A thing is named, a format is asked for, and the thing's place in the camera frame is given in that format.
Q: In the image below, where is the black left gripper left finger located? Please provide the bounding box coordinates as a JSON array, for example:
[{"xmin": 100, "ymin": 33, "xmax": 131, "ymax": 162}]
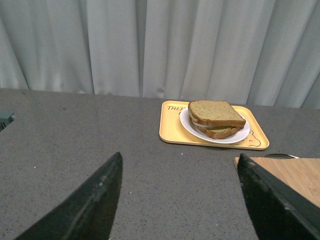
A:
[{"xmin": 17, "ymin": 152, "xmax": 123, "ymax": 240}]

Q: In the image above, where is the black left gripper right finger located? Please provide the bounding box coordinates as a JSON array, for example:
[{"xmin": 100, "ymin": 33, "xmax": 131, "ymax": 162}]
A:
[{"xmin": 237, "ymin": 153, "xmax": 320, "ymax": 240}]

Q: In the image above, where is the bread slice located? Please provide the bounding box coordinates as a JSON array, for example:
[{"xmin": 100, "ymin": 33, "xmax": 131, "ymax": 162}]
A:
[
  {"xmin": 193, "ymin": 123, "xmax": 244, "ymax": 140},
  {"xmin": 188, "ymin": 100, "xmax": 245, "ymax": 127}
]

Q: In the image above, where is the white round plate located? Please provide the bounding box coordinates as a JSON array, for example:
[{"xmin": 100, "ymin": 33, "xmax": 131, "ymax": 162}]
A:
[{"xmin": 180, "ymin": 107, "xmax": 251, "ymax": 144}]

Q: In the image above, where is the bamboo cutting board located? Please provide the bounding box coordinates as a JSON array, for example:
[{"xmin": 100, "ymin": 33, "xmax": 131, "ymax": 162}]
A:
[{"xmin": 233, "ymin": 154, "xmax": 320, "ymax": 212}]

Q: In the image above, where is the yellow bear tray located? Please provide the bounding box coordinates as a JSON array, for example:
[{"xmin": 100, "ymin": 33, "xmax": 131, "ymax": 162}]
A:
[{"xmin": 159, "ymin": 100, "xmax": 270, "ymax": 151}]

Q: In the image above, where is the grey-green object at table edge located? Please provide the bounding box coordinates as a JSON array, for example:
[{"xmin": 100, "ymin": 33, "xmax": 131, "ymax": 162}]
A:
[{"xmin": 0, "ymin": 110, "xmax": 15, "ymax": 131}]

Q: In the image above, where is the fried egg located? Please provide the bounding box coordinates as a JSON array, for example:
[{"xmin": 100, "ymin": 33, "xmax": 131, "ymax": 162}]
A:
[{"xmin": 188, "ymin": 111, "xmax": 214, "ymax": 128}]

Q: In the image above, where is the grey curtain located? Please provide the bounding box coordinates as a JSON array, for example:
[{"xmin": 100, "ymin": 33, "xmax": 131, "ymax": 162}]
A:
[{"xmin": 0, "ymin": 0, "xmax": 320, "ymax": 109}]

